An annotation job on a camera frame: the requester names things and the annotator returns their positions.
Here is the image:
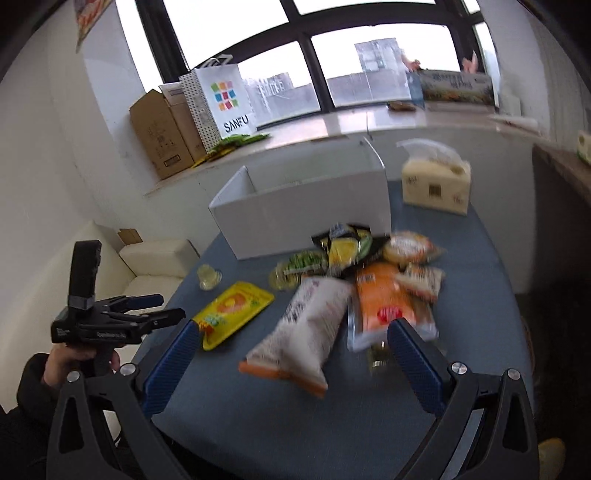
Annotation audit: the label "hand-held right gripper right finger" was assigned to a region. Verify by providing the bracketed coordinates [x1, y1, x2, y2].
[387, 318, 541, 480]

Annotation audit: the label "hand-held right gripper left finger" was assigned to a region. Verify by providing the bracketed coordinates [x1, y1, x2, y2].
[46, 318, 204, 480]

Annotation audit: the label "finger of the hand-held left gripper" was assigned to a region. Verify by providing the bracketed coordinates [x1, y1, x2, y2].
[133, 308, 187, 334]
[110, 294, 165, 313]

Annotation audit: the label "beige bread snack packet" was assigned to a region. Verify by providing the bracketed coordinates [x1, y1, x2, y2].
[396, 264, 447, 304]

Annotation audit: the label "round rice cracker packet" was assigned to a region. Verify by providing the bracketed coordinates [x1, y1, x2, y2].
[382, 232, 445, 267]

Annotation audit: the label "white cardboard box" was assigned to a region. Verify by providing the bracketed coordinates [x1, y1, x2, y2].
[208, 136, 393, 261]

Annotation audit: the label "person's left forearm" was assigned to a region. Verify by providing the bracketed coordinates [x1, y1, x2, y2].
[0, 353, 61, 480]

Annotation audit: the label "person's left hand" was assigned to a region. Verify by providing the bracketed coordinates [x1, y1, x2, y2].
[42, 346, 122, 386]

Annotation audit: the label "white sofa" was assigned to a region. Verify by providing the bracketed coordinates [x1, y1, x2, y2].
[55, 220, 201, 324]

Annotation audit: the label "clear jelly cup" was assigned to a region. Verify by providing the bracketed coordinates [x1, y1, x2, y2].
[197, 264, 223, 291]
[270, 267, 299, 291]

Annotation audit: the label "orange snack packet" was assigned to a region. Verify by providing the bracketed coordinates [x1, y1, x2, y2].
[347, 261, 439, 353]

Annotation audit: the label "white chip bag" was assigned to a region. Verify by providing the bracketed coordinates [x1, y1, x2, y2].
[239, 276, 354, 399]

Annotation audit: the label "black yellow snack packet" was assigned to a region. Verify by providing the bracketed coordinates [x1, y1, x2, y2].
[312, 223, 376, 278]

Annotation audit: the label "green snack packet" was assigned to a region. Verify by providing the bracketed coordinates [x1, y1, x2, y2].
[276, 249, 329, 280]

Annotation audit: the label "brown cardboard box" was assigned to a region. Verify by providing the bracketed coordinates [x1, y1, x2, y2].
[129, 89, 208, 181]

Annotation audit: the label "cream tissue pack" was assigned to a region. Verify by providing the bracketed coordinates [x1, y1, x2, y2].
[397, 138, 472, 216]

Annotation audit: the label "green packets on sill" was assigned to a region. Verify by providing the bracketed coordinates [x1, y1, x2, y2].
[193, 132, 271, 167]

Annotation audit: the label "white paper shopping bag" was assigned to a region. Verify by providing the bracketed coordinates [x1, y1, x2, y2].
[179, 55, 257, 153]

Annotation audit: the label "wooden shelf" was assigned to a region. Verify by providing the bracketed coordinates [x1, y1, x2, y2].
[531, 142, 591, 210]

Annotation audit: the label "white windowsill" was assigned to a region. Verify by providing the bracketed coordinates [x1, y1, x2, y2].
[143, 102, 542, 200]

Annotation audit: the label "white papers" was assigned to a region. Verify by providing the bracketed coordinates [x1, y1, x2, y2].
[488, 113, 540, 136]

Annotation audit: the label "printed milk carton case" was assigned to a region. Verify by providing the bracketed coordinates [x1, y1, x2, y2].
[417, 69, 496, 108]

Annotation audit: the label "wall poster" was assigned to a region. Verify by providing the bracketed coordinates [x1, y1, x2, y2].
[75, 0, 115, 52]

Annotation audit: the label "black window frame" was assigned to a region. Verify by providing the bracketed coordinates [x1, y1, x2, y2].
[115, 0, 500, 131]

